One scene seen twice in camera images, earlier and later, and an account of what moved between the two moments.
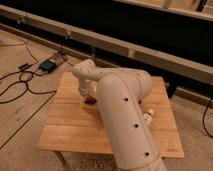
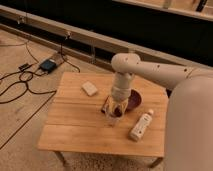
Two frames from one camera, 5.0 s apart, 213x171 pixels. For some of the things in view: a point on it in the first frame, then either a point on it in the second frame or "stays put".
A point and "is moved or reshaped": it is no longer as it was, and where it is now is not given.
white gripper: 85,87 → 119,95
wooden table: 73,124 stays put
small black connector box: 24,66 stays put
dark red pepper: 90,100 is moved or reshaped
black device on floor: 48,65 stays put
